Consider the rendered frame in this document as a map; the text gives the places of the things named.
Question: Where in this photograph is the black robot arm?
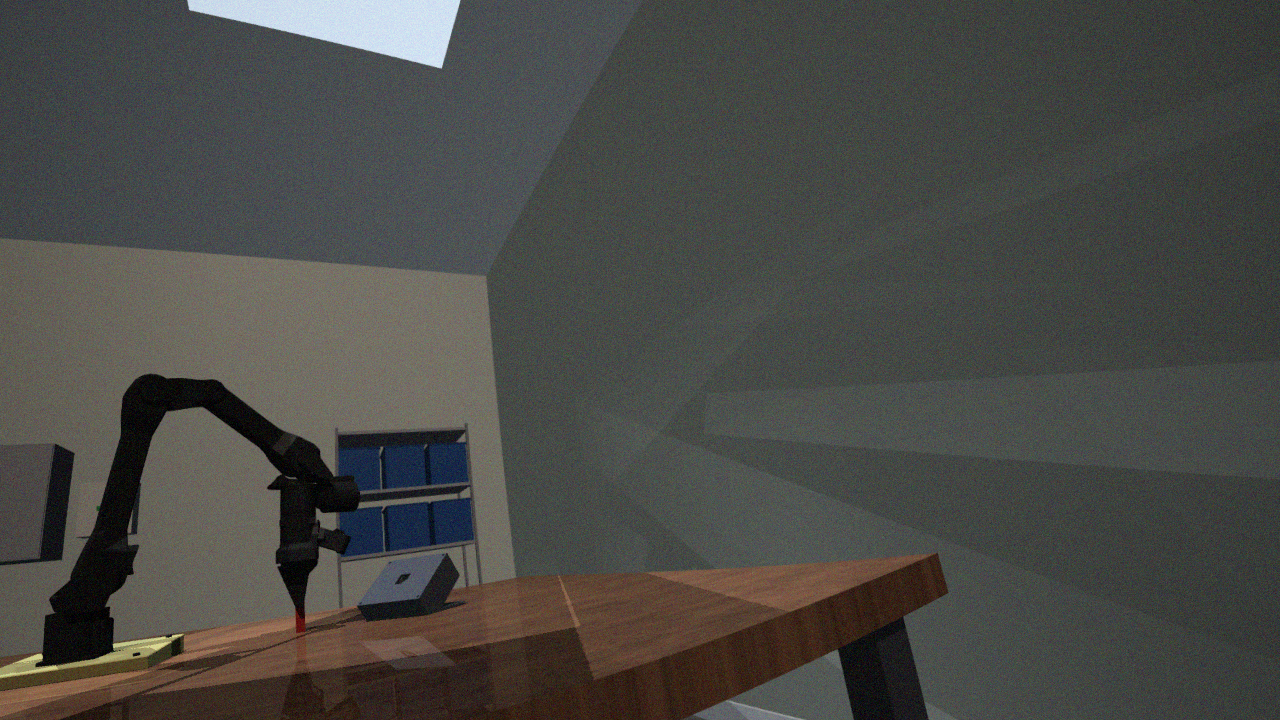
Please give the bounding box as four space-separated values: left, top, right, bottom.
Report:
35 374 360 667

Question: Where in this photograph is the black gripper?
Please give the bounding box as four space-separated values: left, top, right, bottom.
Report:
275 512 319 609

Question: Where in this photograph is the grey sloped panel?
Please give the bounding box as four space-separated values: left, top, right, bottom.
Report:
356 553 466 621

